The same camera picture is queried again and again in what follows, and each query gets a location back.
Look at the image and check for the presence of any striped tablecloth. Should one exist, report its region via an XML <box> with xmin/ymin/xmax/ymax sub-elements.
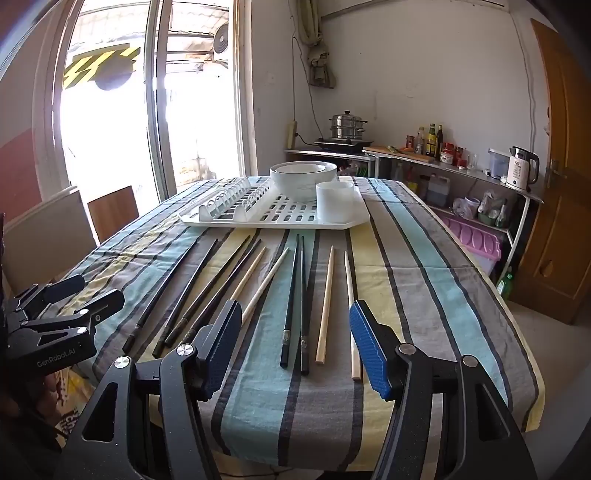
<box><xmin>55</xmin><ymin>175</ymin><xmax>546</xmax><ymax>472</ymax></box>

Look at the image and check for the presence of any dark patterned-handle chopstick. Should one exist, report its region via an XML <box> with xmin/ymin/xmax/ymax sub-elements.
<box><xmin>153</xmin><ymin>240</ymin><xmax>221</xmax><ymax>357</ymax></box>
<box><xmin>122</xmin><ymin>238</ymin><xmax>219</xmax><ymax>352</ymax></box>
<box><xmin>164</xmin><ymin>236</ymin><xmax>252</xmax><ymax>348</ymax></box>
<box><xmin>178</xmin><ymin>239</ymin><xmax>262</xmax><ymax>344</ymax></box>

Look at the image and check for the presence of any white plastic dish rack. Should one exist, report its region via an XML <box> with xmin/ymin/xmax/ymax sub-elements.
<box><xmin>179</xmin><ymin>175</ymin><xmax>370</xmax><ymax>230</ymax></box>

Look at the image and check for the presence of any long metal shelf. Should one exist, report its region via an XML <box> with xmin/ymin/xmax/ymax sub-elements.
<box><xmin>361</xmin><ymin>147</ymin><xmax>544</xmax><ymax>288</ymax></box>

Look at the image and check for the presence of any beige chair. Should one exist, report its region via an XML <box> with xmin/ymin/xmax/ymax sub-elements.
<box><xmin>4</xmin><ymin>186</ymin><xmax>96</xmax><ymax>296</ymax></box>

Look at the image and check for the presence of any clear blue water container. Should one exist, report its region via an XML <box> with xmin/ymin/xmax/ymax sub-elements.
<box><xmin>488</xmin><ymin>148</ymin><xmax>511</xmax><ymax>180</ymax></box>

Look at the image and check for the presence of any wooden door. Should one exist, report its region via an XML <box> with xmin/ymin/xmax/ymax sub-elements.
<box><xmin>507</xmin><ymin>18</ymin><xmax>591</xmax><ymax>325</ymax></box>

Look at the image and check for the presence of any white electric kettle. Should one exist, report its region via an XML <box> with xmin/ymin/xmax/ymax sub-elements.
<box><xmin>505</xmin><ymin>146</ymin><xmax>540</xmax><ymax>193</ymax></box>

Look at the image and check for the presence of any black induction cooker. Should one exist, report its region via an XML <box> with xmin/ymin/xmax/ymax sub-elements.
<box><xmin>314</xmin><ymin>136</ymin><xmax>374</xmax><ymax>151</ymax></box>

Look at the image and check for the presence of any steel steamer pot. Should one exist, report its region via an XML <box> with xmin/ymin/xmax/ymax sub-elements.
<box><xmin>328</xmin><ymin>110</ymin><xmax>369</xmax><ymax>140</ymax></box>

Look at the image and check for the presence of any outdoor fan unit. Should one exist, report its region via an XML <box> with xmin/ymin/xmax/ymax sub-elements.
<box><xmin>212</xmin><ymin>23</ymin><xmax>232</xmax><ymax>61</ymax></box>

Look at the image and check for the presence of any dark plastic jug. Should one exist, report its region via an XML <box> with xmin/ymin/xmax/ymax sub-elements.
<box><xmin>427</xmin><ymin>174</ymin><xmax>451</xmax><ymax>208</ymax></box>

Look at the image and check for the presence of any white bowl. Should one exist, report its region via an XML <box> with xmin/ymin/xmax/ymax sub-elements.
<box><xmin>270</xmin><ymin>161</ymin><xmax>338</xmax><ymax>202</ymax></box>

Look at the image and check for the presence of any black silver-banded chopstick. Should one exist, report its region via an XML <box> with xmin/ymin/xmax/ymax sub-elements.
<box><xmin>279</xmin><ymin>234</ymin><xmax>301</xmax><ymax>369</ymax></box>
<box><xmin>299</xmin><ymin>236</ymin><xmax>310</xmax><ymax>374</ymax></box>

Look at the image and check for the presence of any brown wooden chair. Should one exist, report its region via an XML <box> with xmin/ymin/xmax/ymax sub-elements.
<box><xmin>87</xmin><ymin>185</ymin><xmax>140</xmax><ymax>245</ymax></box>

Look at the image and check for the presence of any pink storage box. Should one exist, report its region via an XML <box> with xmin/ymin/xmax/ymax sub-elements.
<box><xmin>438</xmin><ymin>216</ymin><xmax>503</xmax><ymax>274</ymax></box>

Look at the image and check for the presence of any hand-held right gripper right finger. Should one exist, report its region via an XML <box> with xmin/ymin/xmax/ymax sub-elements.
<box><xmin>348</xmin><ymin>299</ymin><xmax>539</xmax><ymax>480</ymax></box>

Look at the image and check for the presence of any sliding glass door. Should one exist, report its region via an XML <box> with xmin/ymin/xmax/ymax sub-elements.
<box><xmin>44</xmin><ymin>0</ymin><xmax>258</xmax><ymax>205</ymax></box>

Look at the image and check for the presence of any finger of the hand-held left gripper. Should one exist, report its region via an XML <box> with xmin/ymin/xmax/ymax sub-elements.
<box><xmin>21</xmin><ymin>289</ymin><xmax>126</xmax><ymax>348</ymax></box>
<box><xmin>10</xmin><ymin>274</ymin><xmax>87</xmax><ymax>320</ymax></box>

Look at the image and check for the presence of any white cup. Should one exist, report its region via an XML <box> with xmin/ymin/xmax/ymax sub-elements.
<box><xmin>316</xmin><ymin>181</ymin><xmax>361</xmax><ymax>223</ymax></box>

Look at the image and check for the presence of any wooden cutting board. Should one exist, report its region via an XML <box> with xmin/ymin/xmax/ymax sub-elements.
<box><xmin>367</xmin><ymin>145</ymin><xmax>437</xmax><ymax>163</ymax></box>

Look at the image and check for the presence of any light wooden chopstick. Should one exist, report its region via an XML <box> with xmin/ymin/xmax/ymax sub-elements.
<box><xmin>344</xmin><ymin>251</ymin><xmax>362</xmax><ymax>380</ymax></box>
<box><xmin>315</xmin><ymin>246</ymin><xmax>335</xmax><ymax>364</ymax></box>
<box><xmin>240</xmin><ymin>247</ymin><xmax>290</xmax><ymax>326</ymax></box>
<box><xmin>229</xmin><ymin>246</ymin><xmax>268</xmax><ymax>302</ymax></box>

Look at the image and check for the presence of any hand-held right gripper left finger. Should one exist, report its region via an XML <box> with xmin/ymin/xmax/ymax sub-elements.
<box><xmin>55</xmin><ymin>299</ymin><xmax>244</xmax><ymax>480</ymax></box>

